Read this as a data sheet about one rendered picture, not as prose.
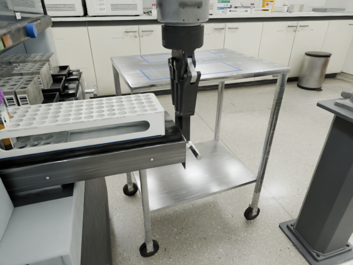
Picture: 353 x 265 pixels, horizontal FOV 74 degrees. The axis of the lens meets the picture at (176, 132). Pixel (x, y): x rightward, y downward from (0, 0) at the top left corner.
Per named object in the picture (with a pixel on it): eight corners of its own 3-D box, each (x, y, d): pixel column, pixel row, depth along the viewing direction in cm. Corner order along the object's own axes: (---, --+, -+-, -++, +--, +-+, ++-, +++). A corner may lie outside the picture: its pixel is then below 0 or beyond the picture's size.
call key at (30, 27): (29, 39, 51) (24, 23, 49) (32, 37, 53) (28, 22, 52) (35, 39, 51) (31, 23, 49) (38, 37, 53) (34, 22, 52)
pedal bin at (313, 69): (310, 92, 305) (321, 55, 282) (290, 84, 336) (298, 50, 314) (329, 90, 312) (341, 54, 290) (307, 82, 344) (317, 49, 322)
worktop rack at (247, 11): (226, 14, 280) (226, 8, 277) (223, 13, 289) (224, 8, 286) (249, 14, 284) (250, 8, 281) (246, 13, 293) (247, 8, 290)
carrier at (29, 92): (34, 99, 59) (27, 75, 56) (44, 98, 59) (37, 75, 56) (23, 119, 49) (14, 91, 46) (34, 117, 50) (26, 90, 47)
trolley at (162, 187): (141, 261, 107) (120, 88, 67) (123, 194, 144) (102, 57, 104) (260, 218, 128) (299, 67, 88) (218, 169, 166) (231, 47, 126)
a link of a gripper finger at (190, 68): (190, 47, 42) (201, 51, 38) (190, 75, 45) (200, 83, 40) (177, 48, 42) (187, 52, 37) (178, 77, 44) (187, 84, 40)
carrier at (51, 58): (53, 69, 84) (49, 52, 82) (59, 69, 85) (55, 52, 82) (47, 78, 75) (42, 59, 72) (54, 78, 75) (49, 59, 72)
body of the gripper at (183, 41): (156, 22, 43) (158, 72, 48) (168, 26, 36) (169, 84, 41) (194, 20, 45) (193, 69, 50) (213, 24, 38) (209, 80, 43)
